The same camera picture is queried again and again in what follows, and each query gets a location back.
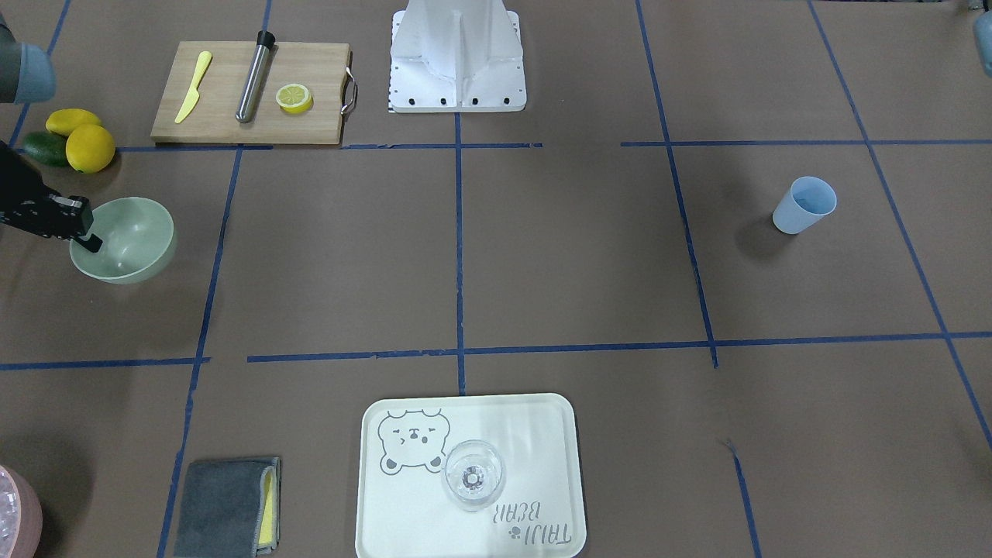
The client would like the light blue plastic cup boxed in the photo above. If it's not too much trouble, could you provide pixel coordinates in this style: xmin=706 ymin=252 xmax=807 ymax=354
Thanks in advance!
xmin=772 ymin=176 xmax=839 ymax=236

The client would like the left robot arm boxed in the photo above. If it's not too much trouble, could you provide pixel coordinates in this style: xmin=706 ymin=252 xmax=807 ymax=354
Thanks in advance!
xmin=972 ymin=10 xmax=992 ymax=78

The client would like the green avocado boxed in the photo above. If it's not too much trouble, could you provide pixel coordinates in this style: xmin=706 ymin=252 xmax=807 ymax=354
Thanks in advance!
xmin=22 ymin=131 xmax=70 ymax=168

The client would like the green ceramic bowl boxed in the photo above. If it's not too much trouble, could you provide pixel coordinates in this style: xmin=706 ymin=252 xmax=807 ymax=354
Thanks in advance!
xmin=70 ymin=197 xmax=177 ymax=284

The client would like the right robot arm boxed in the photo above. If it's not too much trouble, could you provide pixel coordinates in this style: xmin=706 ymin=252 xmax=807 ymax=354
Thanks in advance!
xmin=1 ymin=19 xmax=103 ymax=252

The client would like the steel muddler black cap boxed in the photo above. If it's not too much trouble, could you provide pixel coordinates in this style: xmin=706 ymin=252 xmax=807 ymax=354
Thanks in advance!
xmin=235 ymin=29 xmax=276 ymax=124

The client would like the cream bear tray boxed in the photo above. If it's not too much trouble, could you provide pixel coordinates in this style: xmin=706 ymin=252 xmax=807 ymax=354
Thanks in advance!
xmin=355 ymin=393 xmax=587 ymax=557

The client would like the clear wine glass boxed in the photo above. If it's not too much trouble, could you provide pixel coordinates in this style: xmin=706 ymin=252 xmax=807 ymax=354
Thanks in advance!
xmin=443 ymin=440 xmax=507 ymax=512

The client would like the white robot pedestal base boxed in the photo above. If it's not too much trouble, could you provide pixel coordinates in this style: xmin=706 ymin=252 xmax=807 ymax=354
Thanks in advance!
xmin=387 ymin=1 xmax=528 ymax=113

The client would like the wooden cutting board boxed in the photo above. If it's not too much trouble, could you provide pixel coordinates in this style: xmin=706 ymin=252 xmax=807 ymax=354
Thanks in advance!
xmin=150 ymin=41 xmax=352 ymax=146

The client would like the lemon half slice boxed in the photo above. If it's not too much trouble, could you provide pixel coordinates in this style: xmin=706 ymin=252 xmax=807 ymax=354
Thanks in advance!
xmin=275 ymin=84 xmax=313 ymax=115

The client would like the whole yellow lemon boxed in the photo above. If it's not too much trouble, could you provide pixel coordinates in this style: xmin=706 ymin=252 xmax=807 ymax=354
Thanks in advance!
xmin=65 ymin=124 xmax=116 ymax=174

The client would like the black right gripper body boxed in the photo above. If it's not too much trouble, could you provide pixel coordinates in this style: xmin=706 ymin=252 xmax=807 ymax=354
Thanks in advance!
xmin=1 ymin=142 xmax=84 ymax=239

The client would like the grey and yellow cloth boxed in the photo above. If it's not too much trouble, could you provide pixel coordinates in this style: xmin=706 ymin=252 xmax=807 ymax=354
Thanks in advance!
xmin=173 ymin=456 xmax=282 ymax=557

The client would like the yellow plastic knife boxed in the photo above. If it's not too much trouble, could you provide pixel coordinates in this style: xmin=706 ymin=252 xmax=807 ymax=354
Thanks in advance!
xmin=174 ymin=50 xmax=213 ymax=124

